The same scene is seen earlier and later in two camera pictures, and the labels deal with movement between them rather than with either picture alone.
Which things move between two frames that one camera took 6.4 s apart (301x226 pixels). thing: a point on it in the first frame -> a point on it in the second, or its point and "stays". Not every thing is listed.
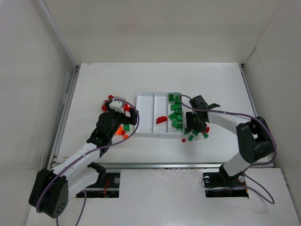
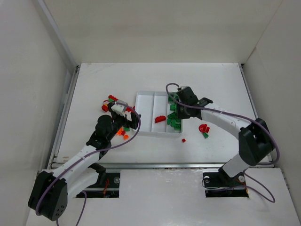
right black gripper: (195, 122) -> (181, 112)
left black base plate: (107, 186) stays
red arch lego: (161, 119) stays
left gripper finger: (133, 115) stays
